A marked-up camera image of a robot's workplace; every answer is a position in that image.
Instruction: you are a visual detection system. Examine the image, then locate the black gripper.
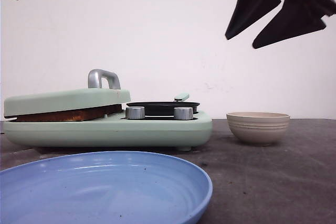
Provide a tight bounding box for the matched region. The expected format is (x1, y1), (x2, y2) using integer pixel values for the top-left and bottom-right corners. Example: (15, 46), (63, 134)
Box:
(225, 0), (335, 49)

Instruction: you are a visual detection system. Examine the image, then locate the grey felt table mat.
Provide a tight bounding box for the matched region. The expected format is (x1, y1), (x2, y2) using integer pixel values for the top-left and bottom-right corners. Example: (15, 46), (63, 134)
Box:
(1, 119), (335, 223)

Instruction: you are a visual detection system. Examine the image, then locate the left silver control knob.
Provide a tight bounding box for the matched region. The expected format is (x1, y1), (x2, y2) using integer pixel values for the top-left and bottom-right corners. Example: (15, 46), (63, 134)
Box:
(125, 106), (145, 120)

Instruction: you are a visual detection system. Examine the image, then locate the silver control knob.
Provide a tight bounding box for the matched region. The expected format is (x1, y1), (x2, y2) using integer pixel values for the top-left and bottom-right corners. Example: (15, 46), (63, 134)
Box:
(125, 106), (145, 120)
(174, 107), (194, 121)

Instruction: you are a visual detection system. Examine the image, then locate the blue plastic plate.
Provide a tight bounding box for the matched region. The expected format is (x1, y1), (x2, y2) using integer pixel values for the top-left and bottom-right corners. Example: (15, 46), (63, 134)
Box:
(1, 151), (213, 223)

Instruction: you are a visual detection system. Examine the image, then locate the beige ceramic bowl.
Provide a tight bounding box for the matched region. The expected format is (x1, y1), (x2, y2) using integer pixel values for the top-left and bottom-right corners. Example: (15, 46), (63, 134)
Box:
(226, 112), (290, 145)

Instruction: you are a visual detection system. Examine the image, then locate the black round frying pan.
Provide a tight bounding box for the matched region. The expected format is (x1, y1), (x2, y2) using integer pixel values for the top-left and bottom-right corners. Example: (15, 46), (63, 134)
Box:
(127, 93), (200, 116)

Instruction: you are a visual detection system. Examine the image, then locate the mint green breakfast maker base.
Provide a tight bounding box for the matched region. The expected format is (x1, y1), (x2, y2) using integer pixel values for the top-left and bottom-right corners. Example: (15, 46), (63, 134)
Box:
(3, 111), (212, 148)

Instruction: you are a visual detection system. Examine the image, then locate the right silver control knob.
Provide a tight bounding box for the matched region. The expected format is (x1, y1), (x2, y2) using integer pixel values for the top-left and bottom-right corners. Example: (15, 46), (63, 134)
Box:
(174, 107), (194, 121)

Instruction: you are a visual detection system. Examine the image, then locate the mint green hinged lid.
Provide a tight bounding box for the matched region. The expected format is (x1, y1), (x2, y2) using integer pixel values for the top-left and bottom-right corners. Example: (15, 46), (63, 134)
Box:
(4, 69), (131, 118)

